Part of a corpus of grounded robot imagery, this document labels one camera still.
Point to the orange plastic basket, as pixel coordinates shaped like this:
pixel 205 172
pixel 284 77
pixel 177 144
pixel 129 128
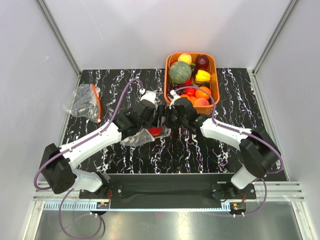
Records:
pixel 212 85

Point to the polka dot zip bag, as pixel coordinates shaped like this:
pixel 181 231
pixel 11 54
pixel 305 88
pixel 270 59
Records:
pixel 136 139

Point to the orange tangerine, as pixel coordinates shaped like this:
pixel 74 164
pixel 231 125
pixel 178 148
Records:
pixel 192 99

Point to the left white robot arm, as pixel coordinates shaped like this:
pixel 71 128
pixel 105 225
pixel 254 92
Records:
pixel 59 164

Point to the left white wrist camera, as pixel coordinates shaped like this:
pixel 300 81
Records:
pixel 149 96

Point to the dark purple plum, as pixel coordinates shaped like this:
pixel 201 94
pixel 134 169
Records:
pixel 194 69

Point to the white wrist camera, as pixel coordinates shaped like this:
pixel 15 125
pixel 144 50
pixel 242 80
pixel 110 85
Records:
pixel 175 96
pixel 149 96

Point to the yellow red peach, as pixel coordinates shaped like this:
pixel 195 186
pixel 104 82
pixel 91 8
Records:
pixel 185 57

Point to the red tomato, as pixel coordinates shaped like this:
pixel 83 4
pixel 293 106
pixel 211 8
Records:
pixel 190 91

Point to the pink orange peach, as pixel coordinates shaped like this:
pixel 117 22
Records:
pixel 201 102

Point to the red pomegranate fruit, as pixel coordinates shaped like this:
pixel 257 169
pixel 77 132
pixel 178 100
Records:
pixel 155 131

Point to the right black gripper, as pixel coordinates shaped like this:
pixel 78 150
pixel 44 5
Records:
pixel 165 111

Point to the yellow bell pepper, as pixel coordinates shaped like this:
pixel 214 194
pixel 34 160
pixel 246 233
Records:
pixel 202 76

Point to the green netted melon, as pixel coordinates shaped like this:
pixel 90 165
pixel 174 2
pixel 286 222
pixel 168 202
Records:
pixel 180 72

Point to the orange bell pepper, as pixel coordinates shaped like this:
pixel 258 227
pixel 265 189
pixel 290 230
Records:
pixel 203 92

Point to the purple grape bunch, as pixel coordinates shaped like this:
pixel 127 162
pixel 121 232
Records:
pixel 172 87

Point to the white slotted cable duct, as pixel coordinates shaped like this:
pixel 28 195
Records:
pixel 77 206

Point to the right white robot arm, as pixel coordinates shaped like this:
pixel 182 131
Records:
pixel 259 152

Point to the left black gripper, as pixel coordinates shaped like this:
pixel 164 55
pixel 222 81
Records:
pixel 151 119

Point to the dark red apple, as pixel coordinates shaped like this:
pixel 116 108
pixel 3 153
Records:
pixel 202 62

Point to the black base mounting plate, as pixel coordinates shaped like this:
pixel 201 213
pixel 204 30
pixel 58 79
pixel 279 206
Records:
pixel 165 191

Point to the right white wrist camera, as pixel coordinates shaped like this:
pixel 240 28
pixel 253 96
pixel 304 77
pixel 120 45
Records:
pixel 175 96

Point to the crumpled orange zip bag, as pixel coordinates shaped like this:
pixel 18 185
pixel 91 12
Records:
pixel 85 102

